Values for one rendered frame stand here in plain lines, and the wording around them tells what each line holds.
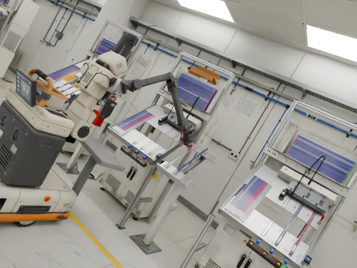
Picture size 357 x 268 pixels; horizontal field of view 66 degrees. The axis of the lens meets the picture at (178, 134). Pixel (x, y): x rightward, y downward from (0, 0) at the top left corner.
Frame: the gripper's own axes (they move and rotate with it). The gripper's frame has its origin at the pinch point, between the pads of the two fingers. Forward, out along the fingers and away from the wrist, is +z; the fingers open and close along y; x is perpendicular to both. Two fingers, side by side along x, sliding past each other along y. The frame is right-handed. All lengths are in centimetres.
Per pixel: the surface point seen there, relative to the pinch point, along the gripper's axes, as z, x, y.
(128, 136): 11, 20, 63
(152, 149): 13.1, 13.7, 32.0
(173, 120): 7, -30, 46
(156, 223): 56, 48, -11
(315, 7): -92, -196, -9
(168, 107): 5, -42, 66
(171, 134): 13.6, -16.8, 35.3
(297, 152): -4, -65, -77
